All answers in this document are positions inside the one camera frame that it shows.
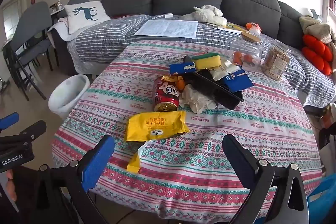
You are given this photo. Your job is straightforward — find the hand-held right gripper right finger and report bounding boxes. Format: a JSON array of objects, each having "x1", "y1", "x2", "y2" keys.
[{"x1": 222, "y1": 134, "x2": 309, "y2": 224}]

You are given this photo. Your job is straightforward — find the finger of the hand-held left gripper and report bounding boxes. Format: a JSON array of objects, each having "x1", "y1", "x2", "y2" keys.
[
  {"x1": 0, "y1": 120, "x2": 47, "y2": 152},
  {"x1": 0, "y1": 112, "x2": 20, "y2": 131}
]

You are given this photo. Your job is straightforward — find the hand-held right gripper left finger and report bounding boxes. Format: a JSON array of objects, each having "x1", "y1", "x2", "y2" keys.
[{"x1": 35, "y1": 135, "x2": 115, "y2": 224}]

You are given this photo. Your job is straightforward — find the white waste bin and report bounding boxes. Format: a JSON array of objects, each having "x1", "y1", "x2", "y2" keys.
[{"x1": 48, "y1": 74, "x2": 90, "y2": 121}]

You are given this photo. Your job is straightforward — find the large yellow snack packet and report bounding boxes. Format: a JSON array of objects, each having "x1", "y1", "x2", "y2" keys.
[{"x1": 124, "y1": 111, "x2": 190, "y2": 143}]

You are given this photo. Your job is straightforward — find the dark blue snack packet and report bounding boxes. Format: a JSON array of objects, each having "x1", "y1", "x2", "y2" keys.
[{"x1": 223, "y1": 69, "x2": 255, "y2": 92}]

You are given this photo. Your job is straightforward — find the white snack wrapper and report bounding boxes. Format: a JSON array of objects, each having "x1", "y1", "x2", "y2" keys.
[{"x1": 210, "y1": 61, "x2": 243, "y2": 82}]

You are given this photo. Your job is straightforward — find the person's left hand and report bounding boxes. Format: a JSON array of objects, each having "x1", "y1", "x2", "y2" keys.
[{"x1": 5, "y1": 168, "x2": 18, "y2": 201}]

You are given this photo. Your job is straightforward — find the patterned pink green tablecloth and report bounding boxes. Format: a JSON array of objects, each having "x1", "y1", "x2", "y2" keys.
[{"x1": 51, "y1": 39, "x2": 323, "y2": 220}]

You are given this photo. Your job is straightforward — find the small yellow clear wrapper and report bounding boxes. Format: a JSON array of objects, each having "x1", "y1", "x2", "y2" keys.
[{"x1": 126, "y1": 143, "x2": 148, "y2": 174}]

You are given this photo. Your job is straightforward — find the crumpled white tissue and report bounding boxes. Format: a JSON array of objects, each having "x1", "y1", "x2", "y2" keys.
[{"x1": 180, "y1": 84, "x2": 218, "y2": 114}]

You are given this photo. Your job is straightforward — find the black plastic tray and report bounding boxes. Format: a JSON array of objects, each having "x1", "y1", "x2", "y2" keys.
[{"x1": 182, "y1": 69, "x2": 244, "y2": 110}]

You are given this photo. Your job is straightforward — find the orange peel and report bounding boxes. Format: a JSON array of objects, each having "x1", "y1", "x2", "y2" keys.
[{"x1": 161, "y1": 75, "x2": 186, "y2": 91}]

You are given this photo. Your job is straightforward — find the blue bag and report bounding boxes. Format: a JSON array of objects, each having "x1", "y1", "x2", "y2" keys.
[{"x1": 307, "y1": 174, "x2": 336, "y2": 224}]

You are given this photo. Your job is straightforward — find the red drink can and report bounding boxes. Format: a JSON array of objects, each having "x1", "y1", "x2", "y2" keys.
[{"x1": 153, "y1": 75, "x2": 185, "y2": 112}]

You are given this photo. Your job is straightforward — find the yellow green sponge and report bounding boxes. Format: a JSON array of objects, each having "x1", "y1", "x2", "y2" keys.
[{"x1": 191, "y1": 53, "x2": 222, "y2": 70}]

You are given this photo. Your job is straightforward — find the grey folding chair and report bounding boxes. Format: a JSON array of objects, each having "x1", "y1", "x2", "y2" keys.
[{"x1": 9, "y1": 1, "x2": 54, "y2": 102}]

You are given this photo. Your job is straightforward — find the clear jar of snacks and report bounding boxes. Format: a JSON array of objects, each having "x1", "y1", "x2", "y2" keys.
[{"x1": 261, "y1": 40, "x2": 293, "y2": 82}]

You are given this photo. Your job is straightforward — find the blue carton box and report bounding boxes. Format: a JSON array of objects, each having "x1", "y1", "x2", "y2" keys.
[{"x1": 169, "y1": 62, "x2": 196, "y2": 75}]

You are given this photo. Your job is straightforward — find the white pink cloth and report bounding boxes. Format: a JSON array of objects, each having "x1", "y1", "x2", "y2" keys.
[{"x1": 47, "y1": 17, "x2": 79, "y2": 42}]

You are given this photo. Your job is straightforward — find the clear plastic bag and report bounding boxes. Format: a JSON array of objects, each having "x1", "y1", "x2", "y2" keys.
[{"x1": 226, "y1": 31, "x2": 264, "y2": 70}]

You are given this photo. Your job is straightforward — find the orange white packet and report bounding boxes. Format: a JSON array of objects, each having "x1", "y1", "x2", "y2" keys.
[{"x1": 246, "y1": 22, "x2": 263, "y2": 35}]

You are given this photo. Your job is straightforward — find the white deer print pillow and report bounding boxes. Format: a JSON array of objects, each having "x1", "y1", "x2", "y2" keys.
[{"x1": 64, "y1": 1, "x2": 111, "y2": 35}]

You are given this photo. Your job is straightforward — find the yellow booklet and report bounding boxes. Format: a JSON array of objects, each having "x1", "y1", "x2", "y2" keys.
[{"x1": 211, "y1": 21, "x2": 250, "y2": 33}]

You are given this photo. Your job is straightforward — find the red orange cushion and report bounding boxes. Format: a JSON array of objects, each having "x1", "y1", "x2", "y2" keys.
[{"x1": 301, "y1": 34, "x2": 333, "y2": 76}]

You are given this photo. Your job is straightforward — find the cream plush toy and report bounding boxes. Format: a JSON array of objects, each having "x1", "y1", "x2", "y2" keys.
[{"x1": 182, "y1": 5, "x2": 228, "y2": 26}]

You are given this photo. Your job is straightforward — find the white printed paper sheet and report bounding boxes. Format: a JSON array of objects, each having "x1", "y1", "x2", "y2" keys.
[{"x1": 134, "y1": 19, "x2": 199, "y2": 39}]

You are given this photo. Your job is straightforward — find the beige fleece blanket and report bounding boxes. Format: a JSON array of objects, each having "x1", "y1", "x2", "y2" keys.
[{"x1": 299, "y1": 15, "x2": 332, "y2": 44}]

